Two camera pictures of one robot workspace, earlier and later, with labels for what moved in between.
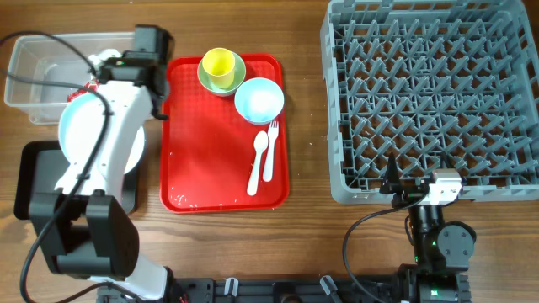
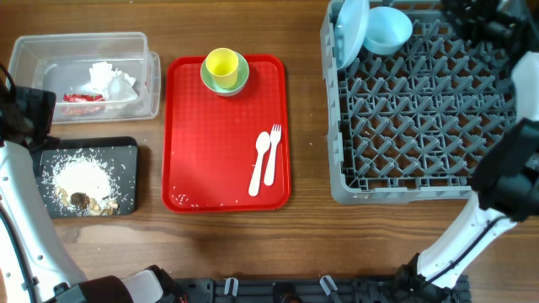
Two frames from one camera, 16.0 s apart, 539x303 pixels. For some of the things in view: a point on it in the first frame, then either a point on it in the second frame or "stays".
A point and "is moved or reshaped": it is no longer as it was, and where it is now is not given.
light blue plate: x=81 y=128 → x=350 y=29
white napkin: x=98 y=59 is moved or reshaped
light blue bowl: x=259 y=101 → x=387 y=30
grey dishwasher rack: x=442 y=85 stays
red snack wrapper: x=89 y=87 → x=83 y=104
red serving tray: x=206 y=147 stays
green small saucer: x=239 y=77 stays
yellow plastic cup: x=220 y=64 stays
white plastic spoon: x=261 y=142 stays
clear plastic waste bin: x=43 y=70 stays
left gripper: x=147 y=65 → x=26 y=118
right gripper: x=392 y=184 → x=472 y=15
